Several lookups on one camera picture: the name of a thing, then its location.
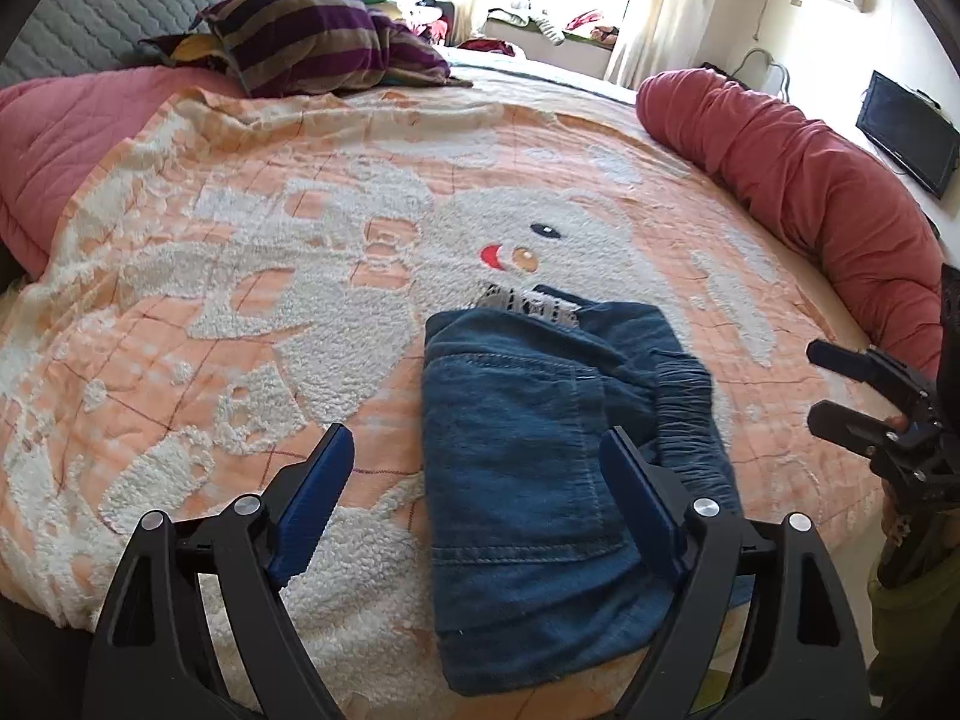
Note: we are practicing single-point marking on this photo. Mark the red rolled duvet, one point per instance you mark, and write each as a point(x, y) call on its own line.
point(825, 198)

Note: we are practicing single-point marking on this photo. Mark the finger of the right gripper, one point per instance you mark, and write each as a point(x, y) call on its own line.
point(855, 431)
point(859, 363)

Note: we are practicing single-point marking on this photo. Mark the orange bear pattern blanket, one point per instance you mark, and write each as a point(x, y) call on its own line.
point(242, 274)

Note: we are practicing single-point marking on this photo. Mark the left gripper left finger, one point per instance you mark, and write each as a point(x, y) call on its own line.
point(152, 654)

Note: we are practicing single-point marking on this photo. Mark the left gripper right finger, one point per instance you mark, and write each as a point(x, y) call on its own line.
point(800, 655)

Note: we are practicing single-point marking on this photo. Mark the pink quilted pillow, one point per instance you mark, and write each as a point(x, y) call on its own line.
point(55, 131)

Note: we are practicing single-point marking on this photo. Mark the blue denim pants with lace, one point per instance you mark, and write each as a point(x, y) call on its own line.
point(535, 575)

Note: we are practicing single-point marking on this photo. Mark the black flat monitor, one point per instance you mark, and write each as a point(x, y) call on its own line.
point(911, 131)

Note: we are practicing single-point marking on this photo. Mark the green sleeve right forearm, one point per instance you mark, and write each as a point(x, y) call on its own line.
point(914, 598)

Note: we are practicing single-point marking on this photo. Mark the purple striped pillow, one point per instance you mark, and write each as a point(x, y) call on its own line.
point(278, 48)

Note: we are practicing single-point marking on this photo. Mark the clothes on window sill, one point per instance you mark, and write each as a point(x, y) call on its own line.
point(503, 24)

